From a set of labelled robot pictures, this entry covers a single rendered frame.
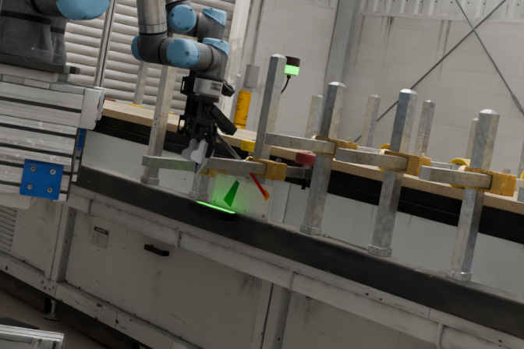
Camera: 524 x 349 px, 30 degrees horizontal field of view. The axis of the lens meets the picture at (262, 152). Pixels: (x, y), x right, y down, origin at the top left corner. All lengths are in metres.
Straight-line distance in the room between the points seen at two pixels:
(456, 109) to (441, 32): 1.01
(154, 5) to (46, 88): 0.46
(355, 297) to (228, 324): 0.79
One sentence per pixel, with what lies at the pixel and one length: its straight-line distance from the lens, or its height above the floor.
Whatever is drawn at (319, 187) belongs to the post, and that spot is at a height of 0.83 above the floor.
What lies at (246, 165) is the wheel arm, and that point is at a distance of 2.76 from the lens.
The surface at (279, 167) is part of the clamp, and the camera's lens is 2.80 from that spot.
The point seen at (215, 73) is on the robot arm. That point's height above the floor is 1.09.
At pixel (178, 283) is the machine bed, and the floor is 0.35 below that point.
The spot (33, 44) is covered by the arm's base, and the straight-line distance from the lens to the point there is 2.28.
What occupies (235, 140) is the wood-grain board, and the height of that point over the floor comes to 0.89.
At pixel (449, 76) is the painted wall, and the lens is 12.02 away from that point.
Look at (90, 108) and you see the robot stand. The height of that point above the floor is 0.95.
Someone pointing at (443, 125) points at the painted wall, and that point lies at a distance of 11.98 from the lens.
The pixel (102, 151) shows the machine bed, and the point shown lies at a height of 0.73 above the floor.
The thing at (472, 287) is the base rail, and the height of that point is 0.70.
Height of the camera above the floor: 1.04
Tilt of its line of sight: 3 degrees down
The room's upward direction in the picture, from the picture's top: 10 degrees clockwise
